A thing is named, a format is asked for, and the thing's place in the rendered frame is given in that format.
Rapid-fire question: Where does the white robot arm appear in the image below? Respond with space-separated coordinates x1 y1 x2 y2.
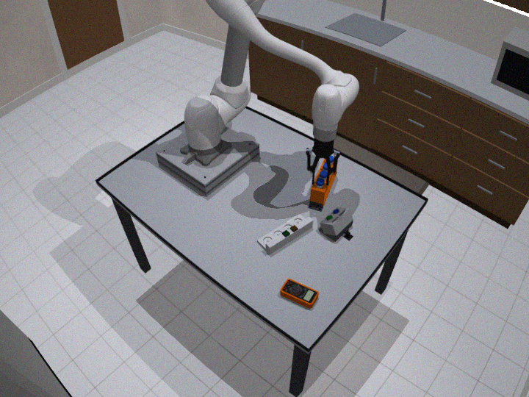
180 0 359 166

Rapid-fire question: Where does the orange pocket multimeter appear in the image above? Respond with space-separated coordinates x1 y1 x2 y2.
280 279 319 309

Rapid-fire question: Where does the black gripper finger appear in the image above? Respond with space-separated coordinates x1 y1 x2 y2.
325 150 340 185
306 148 321 184

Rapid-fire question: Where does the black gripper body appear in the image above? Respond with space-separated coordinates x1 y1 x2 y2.
312 138 334 159

